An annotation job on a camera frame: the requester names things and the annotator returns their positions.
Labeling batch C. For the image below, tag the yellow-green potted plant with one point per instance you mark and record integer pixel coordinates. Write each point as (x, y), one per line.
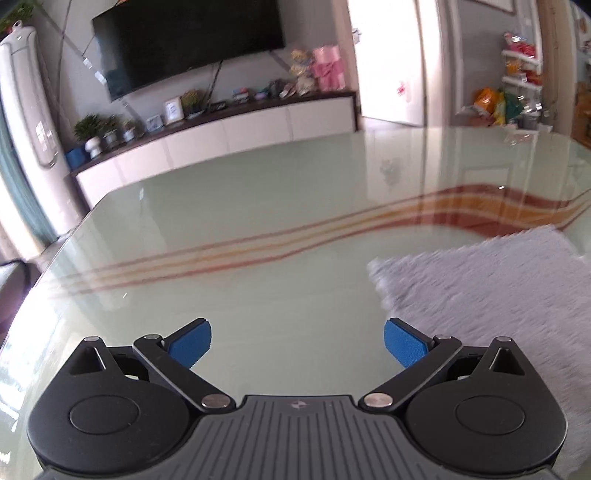
(192, 101)

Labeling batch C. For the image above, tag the dark jar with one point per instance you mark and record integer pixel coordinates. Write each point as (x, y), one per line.
(277, 87)

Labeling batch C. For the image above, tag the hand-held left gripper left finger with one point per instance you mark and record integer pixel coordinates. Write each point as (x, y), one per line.
(191, 341)

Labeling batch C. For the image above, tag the white television cabinet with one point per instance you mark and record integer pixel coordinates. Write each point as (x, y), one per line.
(254, 124)

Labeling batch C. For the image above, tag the stack of books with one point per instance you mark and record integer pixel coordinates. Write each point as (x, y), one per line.
(241, 95)

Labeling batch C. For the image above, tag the medium potted plant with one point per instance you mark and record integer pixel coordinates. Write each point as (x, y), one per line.
(112, 131)

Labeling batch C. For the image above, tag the doll bouquet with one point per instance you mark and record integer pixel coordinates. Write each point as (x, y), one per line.
(302, 71)

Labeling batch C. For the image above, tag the white standing air conditioner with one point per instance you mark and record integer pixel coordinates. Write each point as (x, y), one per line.
(32, 115)

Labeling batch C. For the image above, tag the white door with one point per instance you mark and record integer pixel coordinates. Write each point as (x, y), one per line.
(388, 60)

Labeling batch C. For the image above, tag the pink gift box with bow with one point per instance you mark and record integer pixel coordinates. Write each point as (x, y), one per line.
(328, 69)

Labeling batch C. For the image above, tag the black television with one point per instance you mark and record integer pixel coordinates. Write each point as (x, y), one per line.
(184, 41)

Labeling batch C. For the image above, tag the pale grey towel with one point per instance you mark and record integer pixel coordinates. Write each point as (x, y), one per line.
(485, 286)

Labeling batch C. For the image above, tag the small potted plant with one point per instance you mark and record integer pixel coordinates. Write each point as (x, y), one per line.
(129, 131)

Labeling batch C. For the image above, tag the yellow plastic bag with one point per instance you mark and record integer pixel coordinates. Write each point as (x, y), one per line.
(489, 104)

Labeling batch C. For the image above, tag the teal curtain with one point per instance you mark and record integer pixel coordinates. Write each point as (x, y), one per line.
(16, 184)

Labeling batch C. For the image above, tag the blue pot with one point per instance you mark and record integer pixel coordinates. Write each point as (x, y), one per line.
(75, 158)

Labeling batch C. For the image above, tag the large plant in white pot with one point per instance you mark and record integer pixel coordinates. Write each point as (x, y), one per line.
(90, 129)

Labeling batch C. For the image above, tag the large white photo frame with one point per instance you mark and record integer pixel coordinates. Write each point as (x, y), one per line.
(173, 110)

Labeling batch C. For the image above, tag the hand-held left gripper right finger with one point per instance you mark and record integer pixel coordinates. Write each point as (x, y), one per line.
(404, 341)

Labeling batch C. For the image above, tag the small bowl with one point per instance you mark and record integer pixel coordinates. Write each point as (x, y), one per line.
(261, 95)

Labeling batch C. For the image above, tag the white shelf rack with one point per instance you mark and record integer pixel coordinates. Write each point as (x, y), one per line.
(526, 60)

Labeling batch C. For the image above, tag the green plastic bag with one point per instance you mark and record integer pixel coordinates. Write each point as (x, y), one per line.
(513, 108)

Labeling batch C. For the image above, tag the small photo frame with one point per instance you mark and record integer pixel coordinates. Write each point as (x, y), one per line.
(154, 123)

